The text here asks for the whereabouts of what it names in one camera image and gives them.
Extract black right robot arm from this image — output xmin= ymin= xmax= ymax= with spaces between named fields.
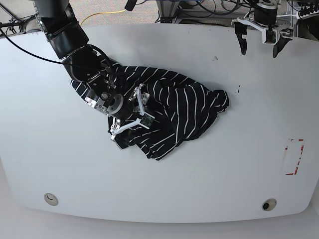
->
xmin=33 ymin=0 xmax=154 ymax=139

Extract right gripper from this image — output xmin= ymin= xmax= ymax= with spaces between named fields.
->
xmin=85 ymin=83 xmax=150 ymax=141

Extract table cable grommet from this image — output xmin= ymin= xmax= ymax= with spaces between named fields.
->
xmin=44 ymin=193 xmax=58 ymax=206
xmin=262 ymin=198 xmax=277 ymax=212

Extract black tripod legs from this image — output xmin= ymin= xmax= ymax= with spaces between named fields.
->
xmin=0 ymin=3 xmax=41 ymax=38

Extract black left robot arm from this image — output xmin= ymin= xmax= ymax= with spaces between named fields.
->
xmin=232 ymin=0 xmax=294 ymax=58

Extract white power strip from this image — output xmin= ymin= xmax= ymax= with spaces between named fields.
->
xmin=297 ymin=5 xmax=319 ymax=19

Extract left table cable grommet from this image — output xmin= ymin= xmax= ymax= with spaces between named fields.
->
xmin=44 ymin=193 xmax=58 ymax=206

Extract right table cable grommet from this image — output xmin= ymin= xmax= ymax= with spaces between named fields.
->
xmin=262 ymin=198 xmax=277 ymax=212

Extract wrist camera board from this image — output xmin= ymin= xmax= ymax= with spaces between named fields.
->
xmin=266 ymin=29 xmax=276 ymax=44
xmin=140 ymin=114 xmax=155 ymax=129

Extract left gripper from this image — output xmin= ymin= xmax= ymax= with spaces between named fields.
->
xmin=232 ymin=17 xmax=294 ymax=58

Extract black white striped T-shirt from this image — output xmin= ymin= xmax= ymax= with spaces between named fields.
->
xmin=70 ymin=59 xmax=231 ymax=161

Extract yellow floor cable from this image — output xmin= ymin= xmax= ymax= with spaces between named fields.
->
xmin=79 ymin=9 xmax=125 ymax=27

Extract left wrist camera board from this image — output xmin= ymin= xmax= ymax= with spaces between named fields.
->
xmin=266 ymin=29 xmax=276 ymax=44

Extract red tape rectangle marking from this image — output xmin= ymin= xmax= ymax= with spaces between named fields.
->
xmin=282 ymin=138 xmax=305 ymax=176

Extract aluminium frame stand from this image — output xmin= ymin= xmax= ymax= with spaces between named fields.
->
xmin=156 ymin=0 xmax=180 ymax=23

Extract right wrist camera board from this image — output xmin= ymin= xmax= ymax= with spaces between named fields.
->
xmin=140 ymin=114 xmax=155 ymax=129

